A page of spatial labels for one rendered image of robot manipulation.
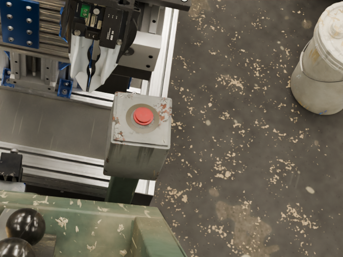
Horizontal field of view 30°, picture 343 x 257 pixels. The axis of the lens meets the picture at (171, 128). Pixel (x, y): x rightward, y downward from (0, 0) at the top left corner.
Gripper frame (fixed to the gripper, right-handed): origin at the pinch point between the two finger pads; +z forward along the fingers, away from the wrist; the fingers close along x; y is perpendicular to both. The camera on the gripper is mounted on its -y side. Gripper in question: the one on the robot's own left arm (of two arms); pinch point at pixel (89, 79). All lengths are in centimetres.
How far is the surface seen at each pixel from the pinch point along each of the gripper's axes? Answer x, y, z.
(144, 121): 9.9, -35.6, 27.5
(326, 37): 70, -134, 42
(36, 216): -1.3, 24.5, 1.7
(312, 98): 76, -140, 70
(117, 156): 6, -35, 37
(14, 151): -16, -44, 48
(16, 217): -3.1, 25.1, 1.8
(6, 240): -2.2, 34.4, -4.5
